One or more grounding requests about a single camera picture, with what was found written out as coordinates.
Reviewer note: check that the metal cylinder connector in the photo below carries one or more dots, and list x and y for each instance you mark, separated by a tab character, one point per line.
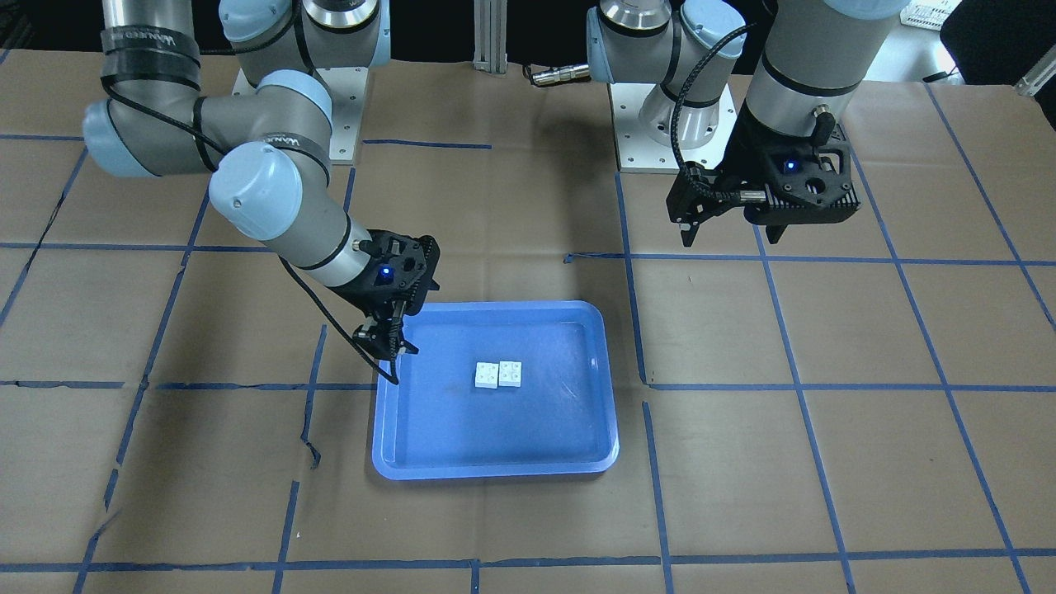
553	77

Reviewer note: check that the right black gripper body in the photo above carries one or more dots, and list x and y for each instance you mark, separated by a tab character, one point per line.
364	294

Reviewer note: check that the white square block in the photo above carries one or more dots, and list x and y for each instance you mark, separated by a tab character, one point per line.
510	374

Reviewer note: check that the blue plastic tray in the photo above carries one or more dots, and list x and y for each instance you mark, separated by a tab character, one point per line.
435	425

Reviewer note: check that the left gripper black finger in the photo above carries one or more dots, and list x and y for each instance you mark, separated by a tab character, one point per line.
693	200

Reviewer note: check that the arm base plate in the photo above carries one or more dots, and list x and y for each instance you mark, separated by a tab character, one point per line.
342	115
641	117

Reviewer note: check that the aluminium frame post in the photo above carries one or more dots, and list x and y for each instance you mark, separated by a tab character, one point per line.
490	37

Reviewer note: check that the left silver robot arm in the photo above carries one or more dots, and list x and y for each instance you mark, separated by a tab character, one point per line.
814	53

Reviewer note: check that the white basket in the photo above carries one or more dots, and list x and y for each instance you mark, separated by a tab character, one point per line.
927	15

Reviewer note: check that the white block with studs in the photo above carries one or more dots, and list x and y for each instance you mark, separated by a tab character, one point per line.
486	375

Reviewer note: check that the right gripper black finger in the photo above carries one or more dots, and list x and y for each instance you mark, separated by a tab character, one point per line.
384	339

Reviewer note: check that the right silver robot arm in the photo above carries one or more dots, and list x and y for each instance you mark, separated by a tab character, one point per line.
267	151

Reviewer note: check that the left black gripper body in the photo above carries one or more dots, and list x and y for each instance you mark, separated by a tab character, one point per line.
747	152

